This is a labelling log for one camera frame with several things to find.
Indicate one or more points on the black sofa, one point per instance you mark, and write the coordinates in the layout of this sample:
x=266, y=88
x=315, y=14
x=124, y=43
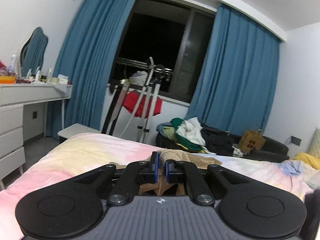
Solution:
x=272, y=151

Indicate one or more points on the white dressing table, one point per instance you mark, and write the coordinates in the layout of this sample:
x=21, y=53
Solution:
x=24, y=116

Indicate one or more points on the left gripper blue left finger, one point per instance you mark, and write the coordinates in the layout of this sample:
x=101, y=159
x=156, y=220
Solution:
x=130, y=178

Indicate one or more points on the right blue curtain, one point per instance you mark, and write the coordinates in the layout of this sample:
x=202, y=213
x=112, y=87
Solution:
x=236, y=87

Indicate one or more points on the white bedside bench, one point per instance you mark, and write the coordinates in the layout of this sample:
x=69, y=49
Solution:
x=73, y=130

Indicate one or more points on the blue curtain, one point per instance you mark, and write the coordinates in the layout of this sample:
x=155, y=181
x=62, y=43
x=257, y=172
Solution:
x=86, y=58
x=236, y=87

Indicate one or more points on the pastel tie-dye bed sheet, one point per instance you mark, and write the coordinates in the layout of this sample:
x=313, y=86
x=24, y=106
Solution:
x=88, y=151

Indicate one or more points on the cream quilted headboard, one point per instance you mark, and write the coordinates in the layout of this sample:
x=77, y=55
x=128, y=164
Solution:
x=314, y=148

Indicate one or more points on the black wall socket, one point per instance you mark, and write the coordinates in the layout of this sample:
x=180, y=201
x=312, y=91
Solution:
x=295, y=140

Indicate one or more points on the pile of mixed clothes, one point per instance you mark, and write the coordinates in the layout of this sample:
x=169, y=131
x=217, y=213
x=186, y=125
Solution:
x=194, y=137

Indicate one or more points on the left blue curtain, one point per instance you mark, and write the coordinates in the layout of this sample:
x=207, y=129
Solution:
x=86, y=58

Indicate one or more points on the orange tray on dresser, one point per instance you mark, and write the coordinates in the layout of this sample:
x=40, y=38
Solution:
x=7, y=79

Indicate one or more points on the red hanging garment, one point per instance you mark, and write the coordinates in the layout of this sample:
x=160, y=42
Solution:
x=131, y=100

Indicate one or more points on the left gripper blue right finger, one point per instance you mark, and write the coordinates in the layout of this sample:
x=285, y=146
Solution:
x=187, y=174

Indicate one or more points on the wavy frame vanity mirror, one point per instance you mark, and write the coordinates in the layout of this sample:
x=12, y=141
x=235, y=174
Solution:
x=32, y=52

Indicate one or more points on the folded ironing board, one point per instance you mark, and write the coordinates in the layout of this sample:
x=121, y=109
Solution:
x=115, y=107

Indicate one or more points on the tan t-shirt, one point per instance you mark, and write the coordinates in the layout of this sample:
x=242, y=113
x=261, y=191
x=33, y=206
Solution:
x=163, y=187

